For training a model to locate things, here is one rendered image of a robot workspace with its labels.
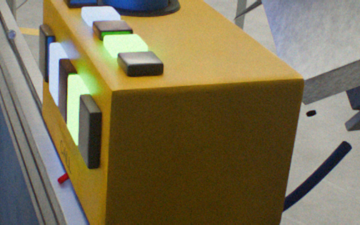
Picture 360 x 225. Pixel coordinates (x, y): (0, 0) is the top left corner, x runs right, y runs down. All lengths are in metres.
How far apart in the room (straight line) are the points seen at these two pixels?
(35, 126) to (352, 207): 1.75
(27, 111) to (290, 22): 0.30
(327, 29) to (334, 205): 1.67
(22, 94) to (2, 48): 0.16
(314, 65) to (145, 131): 0.43
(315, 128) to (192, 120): 2.57
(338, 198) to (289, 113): 2.08
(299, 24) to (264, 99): 0.42
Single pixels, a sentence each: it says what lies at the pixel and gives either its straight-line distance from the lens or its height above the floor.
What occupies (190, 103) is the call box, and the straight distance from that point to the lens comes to 0.32.
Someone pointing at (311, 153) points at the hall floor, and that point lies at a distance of 2.68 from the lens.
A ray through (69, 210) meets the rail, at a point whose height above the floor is 0.86.
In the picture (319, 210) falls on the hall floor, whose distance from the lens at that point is 2.33.
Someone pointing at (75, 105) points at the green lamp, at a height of 1.05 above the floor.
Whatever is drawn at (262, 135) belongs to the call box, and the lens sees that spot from 0.35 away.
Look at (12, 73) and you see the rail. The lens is 0.88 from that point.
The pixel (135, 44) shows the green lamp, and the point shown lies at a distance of 0.34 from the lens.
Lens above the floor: 1.19
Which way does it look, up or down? 25 degrees down
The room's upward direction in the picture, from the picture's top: 5 degrees clockwise
